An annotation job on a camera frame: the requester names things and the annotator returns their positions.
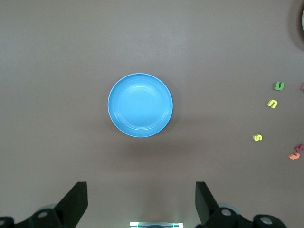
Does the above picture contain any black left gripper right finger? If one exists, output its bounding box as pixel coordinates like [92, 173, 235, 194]
[195, 181, 288, 228]

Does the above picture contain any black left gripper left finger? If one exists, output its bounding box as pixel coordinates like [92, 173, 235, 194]
[0, 181, 89, 228]

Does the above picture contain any blue plate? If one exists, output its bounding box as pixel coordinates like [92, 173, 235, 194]
[107, 73, 174, 138]

